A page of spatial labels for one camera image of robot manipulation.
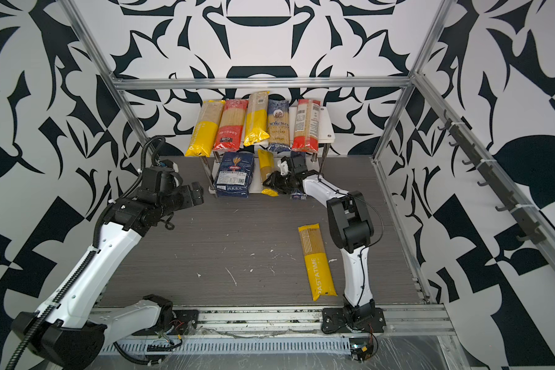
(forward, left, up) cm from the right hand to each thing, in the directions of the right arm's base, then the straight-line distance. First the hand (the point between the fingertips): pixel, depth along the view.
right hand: (265, 180), depth 96 cm
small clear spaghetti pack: (+12, 0, 0) cm, 12 cm away
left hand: (-15, +24, +16) cm, 32 cm away
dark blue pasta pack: (-6, -13, -2) cm, 15 cm away
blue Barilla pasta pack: (+1, +13, +2) cm, 13 cm away
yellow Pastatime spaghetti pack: (-32, -20, -10) cm, 39 cm away
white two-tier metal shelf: (+1, -22, +22) cm, 31 cm away
